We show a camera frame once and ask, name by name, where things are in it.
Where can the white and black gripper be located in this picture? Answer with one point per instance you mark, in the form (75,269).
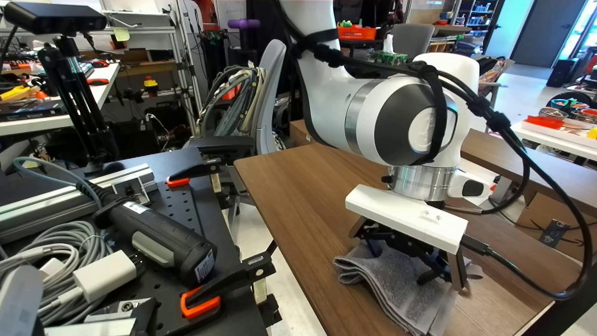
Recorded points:
(407,215)

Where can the grey terry towel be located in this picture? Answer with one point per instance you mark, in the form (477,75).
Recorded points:
(398,291)

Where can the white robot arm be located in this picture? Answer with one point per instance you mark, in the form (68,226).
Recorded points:
(348,93)

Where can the brown cardboard box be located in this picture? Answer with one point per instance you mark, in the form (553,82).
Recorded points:
(532,215)

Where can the wooden side table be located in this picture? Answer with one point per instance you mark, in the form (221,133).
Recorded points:
(542,170)

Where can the white table with parts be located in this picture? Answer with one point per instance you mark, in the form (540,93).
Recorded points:
(553,142)

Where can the red flat object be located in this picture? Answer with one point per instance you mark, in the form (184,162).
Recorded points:
(544,121)

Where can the green circuit board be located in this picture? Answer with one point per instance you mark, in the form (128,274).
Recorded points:
(391,58)

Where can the black perforated work table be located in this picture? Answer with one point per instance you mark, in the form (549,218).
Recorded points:
(199,211)

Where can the grey curved chair back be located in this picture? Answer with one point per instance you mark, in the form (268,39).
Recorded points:
(271,93)

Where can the grey office chair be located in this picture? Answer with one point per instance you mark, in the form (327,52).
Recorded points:
(413,39)

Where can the orange plastic bin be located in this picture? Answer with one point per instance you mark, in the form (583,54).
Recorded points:
(357,32)

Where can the black handheld controller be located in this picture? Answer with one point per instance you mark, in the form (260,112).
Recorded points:
(165,243)

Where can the dark grey door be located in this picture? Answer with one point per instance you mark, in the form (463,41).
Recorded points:
(547,30)

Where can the purple cylinder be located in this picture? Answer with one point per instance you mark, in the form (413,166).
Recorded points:
(243,24)

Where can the white power adapter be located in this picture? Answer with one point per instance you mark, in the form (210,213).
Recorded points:
(105,273)

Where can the grey flat plate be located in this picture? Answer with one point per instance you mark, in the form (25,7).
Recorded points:
(19,301)

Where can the white workbench with tools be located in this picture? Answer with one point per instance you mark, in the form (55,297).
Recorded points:
(38,121)

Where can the aluminium extrusion rail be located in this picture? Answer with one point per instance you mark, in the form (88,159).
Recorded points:
(57,198)

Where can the black camera tripod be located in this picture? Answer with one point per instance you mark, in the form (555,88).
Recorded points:
(77,105)

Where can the black stereo camera bar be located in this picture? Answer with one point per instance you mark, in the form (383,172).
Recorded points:
(53,17)

